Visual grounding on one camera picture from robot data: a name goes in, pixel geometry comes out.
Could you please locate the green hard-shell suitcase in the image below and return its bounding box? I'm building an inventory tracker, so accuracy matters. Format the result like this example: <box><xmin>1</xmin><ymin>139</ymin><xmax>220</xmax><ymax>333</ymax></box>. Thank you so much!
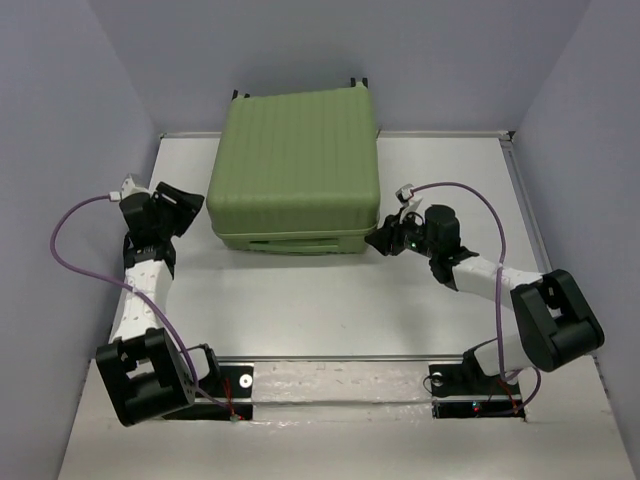
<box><xmin>206</xmin><ymin>78</ymin><xmax>381</xmax><ymax>255</ymax></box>

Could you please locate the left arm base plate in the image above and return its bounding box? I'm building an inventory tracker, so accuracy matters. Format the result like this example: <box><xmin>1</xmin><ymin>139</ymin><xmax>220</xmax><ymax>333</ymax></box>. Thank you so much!
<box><xmin>162</xmin><ymin>363</ymin><xmax>254</xmax><ymax>422</ymax></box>

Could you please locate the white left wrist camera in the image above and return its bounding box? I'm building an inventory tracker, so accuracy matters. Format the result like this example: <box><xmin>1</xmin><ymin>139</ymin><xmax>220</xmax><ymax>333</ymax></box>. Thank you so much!
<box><xmin>120</xmin><ymin>174</ymin><xmax>149</xmax><ymax>200</ymax></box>

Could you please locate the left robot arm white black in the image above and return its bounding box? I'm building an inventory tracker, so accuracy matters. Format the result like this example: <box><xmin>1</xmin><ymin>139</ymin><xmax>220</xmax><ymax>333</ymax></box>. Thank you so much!
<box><xmin>95</xmin><ymin>176</ymin><xmax>221</xmax><ymax>427</ymax></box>

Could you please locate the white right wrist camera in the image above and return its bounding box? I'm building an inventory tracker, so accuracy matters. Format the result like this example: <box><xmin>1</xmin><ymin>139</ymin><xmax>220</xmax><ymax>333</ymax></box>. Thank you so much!
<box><xmin>395</xmin><ymin>184</ymin><xmax>422</xmax><ymax>219</ymax></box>

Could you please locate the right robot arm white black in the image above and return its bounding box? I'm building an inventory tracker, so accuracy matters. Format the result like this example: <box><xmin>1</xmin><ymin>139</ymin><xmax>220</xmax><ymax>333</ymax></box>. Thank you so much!
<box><xmin>365</xmin><ymin>205</ymin><xmax>605</xmax><ymax>392</ymax></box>

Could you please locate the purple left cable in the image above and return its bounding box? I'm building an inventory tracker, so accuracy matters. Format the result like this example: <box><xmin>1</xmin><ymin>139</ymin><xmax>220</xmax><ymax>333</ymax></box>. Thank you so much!
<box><xmin>51</xmin><ymin>192</ymin><xmax>236</xmax><ymax>416</ymax></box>

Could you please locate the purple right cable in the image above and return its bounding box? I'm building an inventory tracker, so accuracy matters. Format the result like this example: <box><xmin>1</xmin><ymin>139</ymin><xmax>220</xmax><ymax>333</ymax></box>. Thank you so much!
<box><xmin>399</xmin><ymin>180</ymin><xmax>544</xmax><ymax>415</ymax></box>

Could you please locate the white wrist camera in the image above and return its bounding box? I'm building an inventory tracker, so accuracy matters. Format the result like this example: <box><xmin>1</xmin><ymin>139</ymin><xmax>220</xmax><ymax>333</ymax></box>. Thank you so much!
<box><xmin>395</xmin><ymin>184</ymin><xmax>422</xmax><ymax>219</ymax></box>
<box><xmin>120</xmin><ymin>174</ymin><xmax>149</xmax><ymax>200</ymax></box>

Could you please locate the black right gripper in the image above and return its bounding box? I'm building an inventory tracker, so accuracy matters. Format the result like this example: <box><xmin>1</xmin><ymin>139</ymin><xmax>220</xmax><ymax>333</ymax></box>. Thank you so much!
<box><xmin>364</xmin><ymin>206</ymin><xmax>438</xmax><ymax>258</ymax></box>

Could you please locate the purple cable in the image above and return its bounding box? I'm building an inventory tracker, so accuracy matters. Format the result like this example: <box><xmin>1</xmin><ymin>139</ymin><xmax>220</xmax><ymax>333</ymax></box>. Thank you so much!
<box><xmin>399</xmin><ymin>180</ymin><xmax>544</xmax><ymax>415</ymax></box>
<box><xmin>51</xmin><ymin>192</ymin><xmax>236</xmax><ymax>416</ymax></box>

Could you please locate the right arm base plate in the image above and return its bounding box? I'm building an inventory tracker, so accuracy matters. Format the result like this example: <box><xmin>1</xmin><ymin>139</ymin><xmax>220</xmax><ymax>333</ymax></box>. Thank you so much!
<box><xmin>423</xmin><ymin>363</ymin><xmax>526</xmax><ymax>420</ymax></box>

